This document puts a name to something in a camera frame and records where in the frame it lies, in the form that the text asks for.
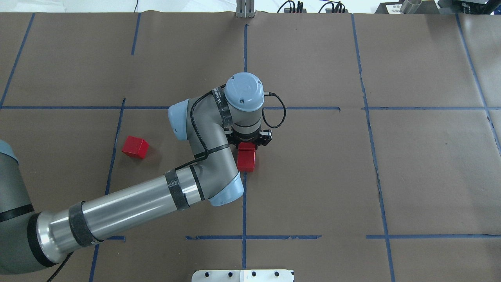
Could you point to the brown paper table cover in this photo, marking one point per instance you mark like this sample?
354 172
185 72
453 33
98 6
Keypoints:
387 167

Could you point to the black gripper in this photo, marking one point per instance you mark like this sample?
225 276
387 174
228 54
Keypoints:
245 139

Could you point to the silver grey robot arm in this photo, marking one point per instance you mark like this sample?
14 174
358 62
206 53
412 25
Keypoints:
227 114

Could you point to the red cube block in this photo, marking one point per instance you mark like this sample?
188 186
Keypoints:
135 147
246 160
247 146

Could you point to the aluminium frame post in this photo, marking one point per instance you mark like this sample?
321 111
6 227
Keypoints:
245 8

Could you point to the metal cup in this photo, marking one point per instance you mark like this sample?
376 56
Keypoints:
410 6

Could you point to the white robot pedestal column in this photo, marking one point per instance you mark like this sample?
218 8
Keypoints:
244 275

